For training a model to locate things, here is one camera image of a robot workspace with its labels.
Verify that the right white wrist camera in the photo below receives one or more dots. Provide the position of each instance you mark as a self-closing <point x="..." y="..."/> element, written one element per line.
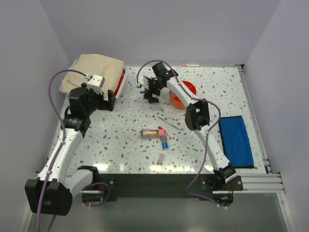
<point x="142" y="82"/>

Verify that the peach tip white marker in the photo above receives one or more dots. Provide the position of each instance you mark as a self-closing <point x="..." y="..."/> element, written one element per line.
<point x="190" y="65"/>

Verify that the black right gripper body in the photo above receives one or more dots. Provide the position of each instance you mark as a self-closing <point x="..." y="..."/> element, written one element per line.
<point x="154" y="89"/>

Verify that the blue cloth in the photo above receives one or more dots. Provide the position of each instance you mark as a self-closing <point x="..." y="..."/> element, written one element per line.
<point x="235" y="142"/>

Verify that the clear purple gel pen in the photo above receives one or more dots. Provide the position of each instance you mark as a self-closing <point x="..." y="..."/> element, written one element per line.
<point x="170" y="124"/>

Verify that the grey cap acrylic marker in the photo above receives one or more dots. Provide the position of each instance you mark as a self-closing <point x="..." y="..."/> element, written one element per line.
<point x="165" y="112"/>

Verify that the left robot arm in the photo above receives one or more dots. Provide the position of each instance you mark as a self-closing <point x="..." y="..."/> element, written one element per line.
<point x="52" y="192"/>

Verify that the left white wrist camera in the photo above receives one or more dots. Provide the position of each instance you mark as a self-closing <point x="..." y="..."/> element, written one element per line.
<point x="95" y="82"/>

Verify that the beige cloth bag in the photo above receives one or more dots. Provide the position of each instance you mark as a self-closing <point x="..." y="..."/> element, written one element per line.
<point x="93" y="64"/>

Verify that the orange round organizer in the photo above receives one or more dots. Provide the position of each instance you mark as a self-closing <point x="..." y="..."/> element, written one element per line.
<point x="181" y="95"/>

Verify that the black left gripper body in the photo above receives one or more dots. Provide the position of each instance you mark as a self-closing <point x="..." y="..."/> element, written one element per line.
<point x="96" y="101"/>

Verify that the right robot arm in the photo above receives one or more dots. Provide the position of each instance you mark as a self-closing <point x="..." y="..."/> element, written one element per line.
<point x="201" y="115"/>

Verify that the small beige eraser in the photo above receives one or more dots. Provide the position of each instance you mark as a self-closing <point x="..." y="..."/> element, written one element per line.
<point x="160" y="159"/>

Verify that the red white tray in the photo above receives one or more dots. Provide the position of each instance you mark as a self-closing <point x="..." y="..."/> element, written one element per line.
<point x="121" y="84"/>

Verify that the aluminium frame rail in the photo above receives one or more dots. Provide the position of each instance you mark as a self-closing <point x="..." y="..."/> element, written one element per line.
<point x="113" y="142"/>

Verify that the red white eraser pen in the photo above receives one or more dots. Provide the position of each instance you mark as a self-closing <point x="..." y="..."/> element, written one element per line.
<point x="169" y="134"/>

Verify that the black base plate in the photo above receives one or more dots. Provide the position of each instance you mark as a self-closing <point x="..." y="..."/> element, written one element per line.
<point x="182" y="186"/>

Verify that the blue cap grey glue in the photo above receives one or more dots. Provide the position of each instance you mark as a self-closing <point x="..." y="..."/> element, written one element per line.
<point x="164" y="142"/>

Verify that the pink cap clear tube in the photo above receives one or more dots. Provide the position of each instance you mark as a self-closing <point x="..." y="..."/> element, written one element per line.
<point x="151" y="133"/>

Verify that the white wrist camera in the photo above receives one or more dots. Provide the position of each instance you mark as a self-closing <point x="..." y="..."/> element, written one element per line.
<point x="95" y="82"/>
<point x="142" y="82"/>

